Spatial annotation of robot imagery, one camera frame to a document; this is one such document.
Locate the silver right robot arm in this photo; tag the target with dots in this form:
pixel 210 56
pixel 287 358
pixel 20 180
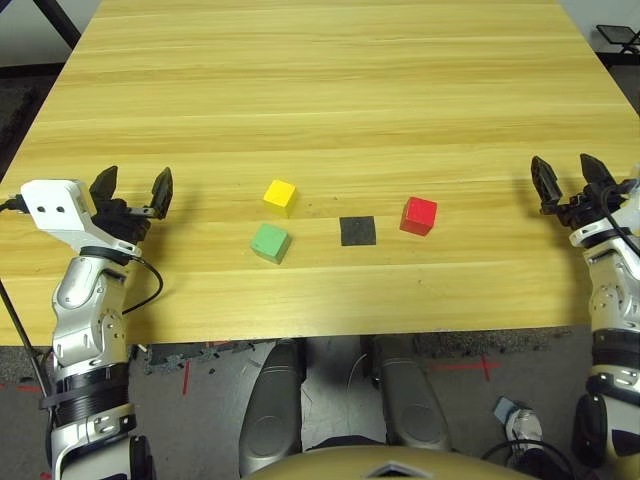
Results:
pixel 607 300

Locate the black square pad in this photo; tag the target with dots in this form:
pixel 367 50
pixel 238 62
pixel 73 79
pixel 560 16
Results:
pixel 357 231

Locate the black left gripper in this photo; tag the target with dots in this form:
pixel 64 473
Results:
pixel 120 222

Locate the red tape strip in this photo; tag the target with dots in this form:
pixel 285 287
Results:
pixel 186 377

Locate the grey left robot leg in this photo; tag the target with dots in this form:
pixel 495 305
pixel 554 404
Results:
pixel 270 410

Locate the gold robot torso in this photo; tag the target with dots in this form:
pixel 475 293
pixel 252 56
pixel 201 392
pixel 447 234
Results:
pixel 325 467

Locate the red tape cross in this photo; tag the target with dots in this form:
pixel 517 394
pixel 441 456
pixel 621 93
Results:
pixel 484 366

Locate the green wooden block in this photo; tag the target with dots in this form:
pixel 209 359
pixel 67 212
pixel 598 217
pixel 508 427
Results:
pixel 270 239

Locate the red wooden block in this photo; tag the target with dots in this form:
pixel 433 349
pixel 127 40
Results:
pixel 419 212

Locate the grey right robot leg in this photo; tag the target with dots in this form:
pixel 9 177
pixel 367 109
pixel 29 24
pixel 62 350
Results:
pixel 410 400

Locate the black tripod leg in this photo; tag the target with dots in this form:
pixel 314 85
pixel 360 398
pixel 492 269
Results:
pixel 60 22

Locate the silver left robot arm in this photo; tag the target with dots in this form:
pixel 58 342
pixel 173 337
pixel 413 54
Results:
pixel 85 300

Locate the yellow wooden block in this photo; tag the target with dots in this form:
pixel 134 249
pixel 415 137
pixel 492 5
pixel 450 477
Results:
pixel 279 192

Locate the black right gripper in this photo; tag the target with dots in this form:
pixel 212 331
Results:
pixel 590 207

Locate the grey robot leg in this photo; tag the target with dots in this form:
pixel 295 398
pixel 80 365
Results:
pixel 270 410
pixel 410 400

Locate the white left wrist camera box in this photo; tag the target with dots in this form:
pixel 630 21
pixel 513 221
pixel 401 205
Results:
pixel 55 205

